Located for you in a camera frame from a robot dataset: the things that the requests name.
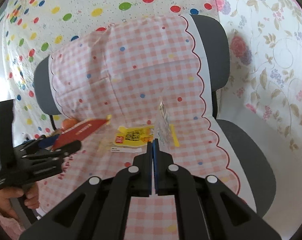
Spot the red paper package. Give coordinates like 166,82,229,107
52,119,108,150

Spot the clear plastic wrapper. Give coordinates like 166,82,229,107
154,100,174,152

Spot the person's left hand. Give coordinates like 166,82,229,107
0,182,41,218

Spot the orange fruit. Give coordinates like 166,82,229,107
61,118,79,131

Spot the yellow snack wrapper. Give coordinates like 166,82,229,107
113,124,180,149

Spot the grey padded chair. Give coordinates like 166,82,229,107
33,14,277,218

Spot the pink checkered cloth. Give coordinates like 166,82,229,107
37,14,242,240

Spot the polka dot wall cloth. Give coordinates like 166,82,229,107
2,0,231,138

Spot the floral wall cloth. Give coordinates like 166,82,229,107
216,0,302,162

